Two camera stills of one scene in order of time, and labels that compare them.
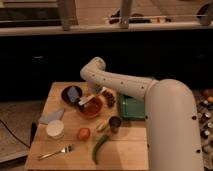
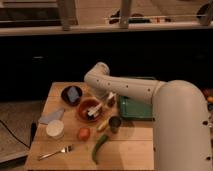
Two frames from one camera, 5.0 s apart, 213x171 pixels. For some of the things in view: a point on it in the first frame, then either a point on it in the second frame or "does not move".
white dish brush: x=84 y=99 → x=93 y=112
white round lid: x=55 y=129 does not move
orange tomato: x=84 y=134 does not move
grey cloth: x=48 y=117 does not move
